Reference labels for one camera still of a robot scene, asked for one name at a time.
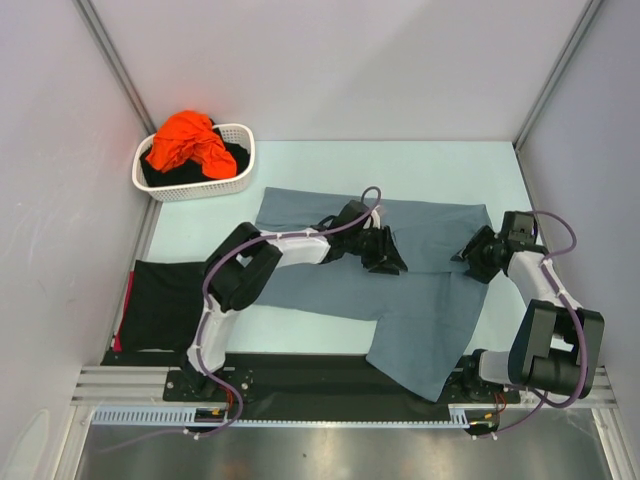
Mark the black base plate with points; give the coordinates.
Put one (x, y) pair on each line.
(325, 388)

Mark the left aluminium corner post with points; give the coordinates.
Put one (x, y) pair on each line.
(109, 51)

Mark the grey-blue t-shirt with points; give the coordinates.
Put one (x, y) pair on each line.
(425, 317)

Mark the black garment in basket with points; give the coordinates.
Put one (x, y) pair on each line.
(189, 172)

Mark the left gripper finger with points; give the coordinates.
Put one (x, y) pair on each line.
(390, 251)
(385, 268)

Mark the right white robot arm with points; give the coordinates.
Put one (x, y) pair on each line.
(556, 349)

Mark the red folded garment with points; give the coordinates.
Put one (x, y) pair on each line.
(117, 344)

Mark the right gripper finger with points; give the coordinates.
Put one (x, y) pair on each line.
(474, 246)
(481, 275)

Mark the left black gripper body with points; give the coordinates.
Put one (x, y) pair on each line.
(369, 246)

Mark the aluminium corner post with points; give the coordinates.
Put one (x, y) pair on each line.
(578, 33)
(109, 51)

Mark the white plastic laundry basket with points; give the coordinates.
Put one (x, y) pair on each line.
(235, 133)

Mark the aluminium front rail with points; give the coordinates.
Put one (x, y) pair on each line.
(145, 386)

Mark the white slotted cable duct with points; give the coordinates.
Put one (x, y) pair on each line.
(202, 417)

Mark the orange t-shirt in basket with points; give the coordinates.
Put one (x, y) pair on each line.
(189, 136)

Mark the folded black t-shirt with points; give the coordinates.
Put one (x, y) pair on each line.
(165, 307)

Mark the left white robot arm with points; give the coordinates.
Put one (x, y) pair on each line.
(238, 271)

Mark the right aluminium corner post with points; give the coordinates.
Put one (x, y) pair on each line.
(578, 33)

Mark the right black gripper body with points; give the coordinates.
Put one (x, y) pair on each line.
(478, 253)

